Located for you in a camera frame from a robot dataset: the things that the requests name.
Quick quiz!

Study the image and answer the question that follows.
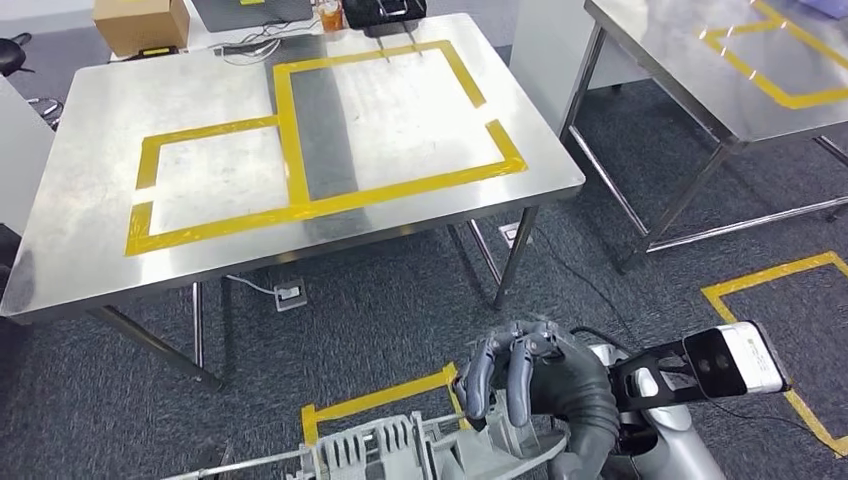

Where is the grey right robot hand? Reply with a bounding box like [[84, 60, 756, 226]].
[[452, 319, 621, 431]]

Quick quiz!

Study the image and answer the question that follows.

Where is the grey plastic wheel cover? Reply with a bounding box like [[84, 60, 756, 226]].
[[155, 410, 571, 480]]

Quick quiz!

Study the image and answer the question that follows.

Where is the stainless steel workbench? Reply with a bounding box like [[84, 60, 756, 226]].
[[0, 11, 588, 392]]

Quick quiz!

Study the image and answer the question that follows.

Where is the white floor outlet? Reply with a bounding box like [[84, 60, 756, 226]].
[[272, 278, 310, 314], [498, 221, 526, 251]]

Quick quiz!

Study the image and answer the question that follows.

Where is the white panel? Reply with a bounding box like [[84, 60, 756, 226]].
[[510, 0, 654, 136]]

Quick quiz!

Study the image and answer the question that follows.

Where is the stainless steel table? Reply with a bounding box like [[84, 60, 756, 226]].
[[559, 0, 848, 274]]

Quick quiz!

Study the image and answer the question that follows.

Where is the yellow tape outline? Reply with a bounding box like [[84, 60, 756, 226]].
[[698, 0, 848, 111]]

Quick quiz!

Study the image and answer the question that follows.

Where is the large yellow tape rectangle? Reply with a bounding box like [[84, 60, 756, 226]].
[[271, 39, 530, 223]]

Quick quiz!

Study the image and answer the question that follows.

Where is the small yellow tape rectangle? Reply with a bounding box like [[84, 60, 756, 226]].
[[124, 114, 293, 258]]

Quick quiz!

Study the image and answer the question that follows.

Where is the black remote controller case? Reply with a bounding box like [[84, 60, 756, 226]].
[[341, 0, 429, 39]]

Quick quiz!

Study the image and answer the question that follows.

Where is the clear plastic drink cup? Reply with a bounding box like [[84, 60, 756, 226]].
[[315, 0, 346, 33]]

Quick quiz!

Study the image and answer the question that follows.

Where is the dark grey laptop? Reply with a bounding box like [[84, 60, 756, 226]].
[[188, 0, 316, 34]]

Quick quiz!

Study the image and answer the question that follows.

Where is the black flat device yellow label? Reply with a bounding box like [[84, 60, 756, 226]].
[[122, 44, 180, 62]]

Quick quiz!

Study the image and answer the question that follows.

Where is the brown cardboard box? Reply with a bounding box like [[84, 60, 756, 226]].
[[91, 0, 193, 59]]

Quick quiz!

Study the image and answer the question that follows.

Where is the black office chair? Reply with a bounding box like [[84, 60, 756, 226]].
[[0, 31, 66, 132]]

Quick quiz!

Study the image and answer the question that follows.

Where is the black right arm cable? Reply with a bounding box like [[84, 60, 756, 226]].
[[568, 324, 631, 356]]

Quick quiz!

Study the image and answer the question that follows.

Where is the black floor cable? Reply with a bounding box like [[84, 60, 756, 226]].
[[526, 225, 813, 429]]

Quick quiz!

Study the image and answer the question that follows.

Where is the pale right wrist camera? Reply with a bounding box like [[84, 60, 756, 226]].
[[608, 321, 793, 413]]

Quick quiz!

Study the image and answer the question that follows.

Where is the white power cable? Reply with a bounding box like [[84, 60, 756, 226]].
[[225, 273, 280, 297]]

